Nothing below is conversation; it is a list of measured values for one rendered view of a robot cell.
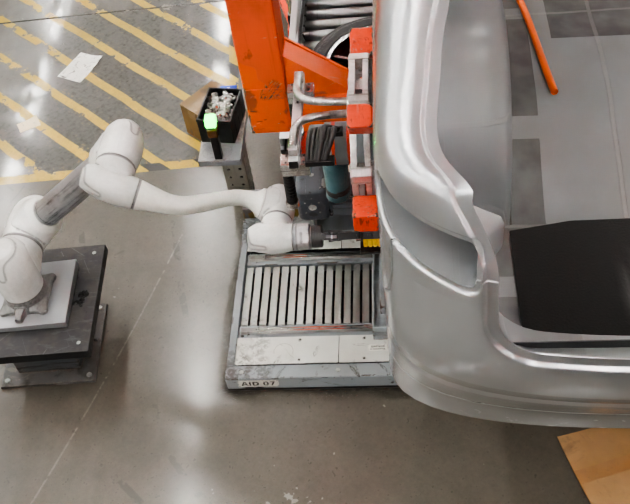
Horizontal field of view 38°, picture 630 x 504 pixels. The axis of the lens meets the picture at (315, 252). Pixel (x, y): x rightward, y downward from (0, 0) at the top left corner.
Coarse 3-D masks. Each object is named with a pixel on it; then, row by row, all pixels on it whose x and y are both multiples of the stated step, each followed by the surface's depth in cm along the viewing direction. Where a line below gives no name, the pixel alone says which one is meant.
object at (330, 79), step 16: (288, 48) 336; (304, 48) 340; (288, 64) 333; (304, 64) 335; (320, 64) 341; (336, 64) 345; (288, 80) 338; (320, 80) 338; (336, 80) 340; (320, 96) 342; (336, 96) 341; (304, 112) 347; (304, 128) 353
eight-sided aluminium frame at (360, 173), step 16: (352, 64) 283; (368, 64) 282; (352, 80) 278; (368, 80) 278; (352, 96) 273; (368, 96) 272; (352, 144) 273; (368, 144) 272; (352, 160) 273; (368, 160) 273; (352, 176) 274; (368, 176) 273; (368, 192) 278
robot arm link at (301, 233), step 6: (294, 228) 300; (300, 228) 300; (306, 228) 300; (294, 234) 299; (300, 234) 299; (306, 234) 299; (294, 240) 299; (300, 240) 299; (306, 240) 299; (294, 246) 301; (300, 246) 301; (306, 246) 300
